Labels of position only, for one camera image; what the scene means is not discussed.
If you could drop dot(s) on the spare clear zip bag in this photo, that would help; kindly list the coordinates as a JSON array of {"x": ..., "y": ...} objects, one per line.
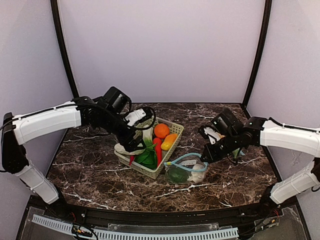
[{"x": 185, "y": 162}]

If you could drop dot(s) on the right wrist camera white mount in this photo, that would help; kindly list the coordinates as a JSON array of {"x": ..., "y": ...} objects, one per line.
[{"x": 209, "y": 133}]

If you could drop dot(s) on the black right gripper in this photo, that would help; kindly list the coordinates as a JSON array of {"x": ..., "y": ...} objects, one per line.
[{"x": 210, "y": 153}]

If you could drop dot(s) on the right black frame post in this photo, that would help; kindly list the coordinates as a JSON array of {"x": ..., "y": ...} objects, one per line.
[{"x": 259, "y": 52}]

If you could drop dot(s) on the black front rail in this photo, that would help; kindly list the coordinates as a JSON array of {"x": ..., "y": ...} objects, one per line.
[{"x": 242, "y": 215}]

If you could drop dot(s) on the dark green toy vegetable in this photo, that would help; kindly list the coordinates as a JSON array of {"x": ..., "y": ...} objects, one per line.
[{"x": 177, "y": 175}]

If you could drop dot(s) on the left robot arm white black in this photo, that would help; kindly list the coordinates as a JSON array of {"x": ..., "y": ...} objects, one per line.
[{"x": 102, "y": 112}]

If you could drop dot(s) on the green white bok choy toy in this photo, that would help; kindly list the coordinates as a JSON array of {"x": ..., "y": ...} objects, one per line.
[{"x": 148, "y": 158}]

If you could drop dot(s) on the black frame post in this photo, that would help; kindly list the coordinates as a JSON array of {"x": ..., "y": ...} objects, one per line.
[
  {"x": 259, "y": 52},
  {"x": 63, "y": 48}
]

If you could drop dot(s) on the beige perforated plastic basket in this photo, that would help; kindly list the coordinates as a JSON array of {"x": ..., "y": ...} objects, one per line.
[{"x": 174, "y": 128}]

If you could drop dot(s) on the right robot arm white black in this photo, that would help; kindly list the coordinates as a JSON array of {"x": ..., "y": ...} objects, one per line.
[{"x": 227, "y": 134}]

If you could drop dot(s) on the red chili pepper toy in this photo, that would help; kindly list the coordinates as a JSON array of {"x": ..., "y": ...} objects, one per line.
[{"x": 158, "y": 151}]

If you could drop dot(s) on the yellow orange mango toy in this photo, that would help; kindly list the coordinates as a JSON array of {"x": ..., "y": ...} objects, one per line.
[{"x": 169, "y": 141}]

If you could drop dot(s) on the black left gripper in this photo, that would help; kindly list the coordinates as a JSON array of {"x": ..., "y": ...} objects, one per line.
[{"x": 133, "y": 144}]

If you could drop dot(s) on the white toy garlic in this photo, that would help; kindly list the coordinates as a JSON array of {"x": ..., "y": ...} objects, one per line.
[{"x": 197, "y": 176}]

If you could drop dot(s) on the orange toy fruit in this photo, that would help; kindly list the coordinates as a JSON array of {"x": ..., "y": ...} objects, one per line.
[{"x": 161, "y": 130}]

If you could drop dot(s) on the left black frame post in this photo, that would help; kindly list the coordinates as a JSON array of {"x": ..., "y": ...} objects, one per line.
[{"x": 63, "y": 48}]

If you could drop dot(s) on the white slotted cable duct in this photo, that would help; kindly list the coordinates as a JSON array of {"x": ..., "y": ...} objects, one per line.
[{"x": 138, "y": 232}]

